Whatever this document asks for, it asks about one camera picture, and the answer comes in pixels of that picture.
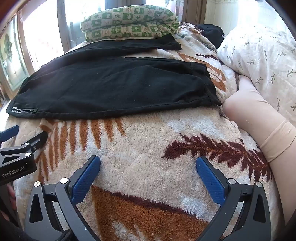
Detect person's dark clothing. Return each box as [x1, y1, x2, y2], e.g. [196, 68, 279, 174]
[0, 204, 30, 241]

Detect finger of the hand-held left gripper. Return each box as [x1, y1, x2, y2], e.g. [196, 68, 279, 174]
[0, 125, 20, 143]
[21, 132, 48, 155]

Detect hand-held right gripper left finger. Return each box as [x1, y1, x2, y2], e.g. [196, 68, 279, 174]
[24, 155, 101, 241]

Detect patterned glass panel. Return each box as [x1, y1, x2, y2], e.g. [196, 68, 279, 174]
[0, 23, 30, 93]

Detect cream leaf print fleece blanket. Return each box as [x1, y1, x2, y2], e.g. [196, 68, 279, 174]
[5, 22, 285, 241]

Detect black pants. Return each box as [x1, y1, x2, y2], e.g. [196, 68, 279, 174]
[6, 33, 222, 120]

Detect brown wooden window frame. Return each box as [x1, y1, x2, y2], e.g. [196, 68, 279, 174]
[181, 0, 207, 25]

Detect green patterned folded quilt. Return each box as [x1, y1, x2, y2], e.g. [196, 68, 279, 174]
[80, 5, 179, 42]

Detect dark cloth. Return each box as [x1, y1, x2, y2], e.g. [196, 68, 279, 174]
[196, 24, 225, 48]

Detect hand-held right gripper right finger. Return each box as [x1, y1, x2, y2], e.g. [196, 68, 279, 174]
[196, 156, 271, 241]

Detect white floral pillow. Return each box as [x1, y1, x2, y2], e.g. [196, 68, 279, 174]
[217, 23, 296, 123]

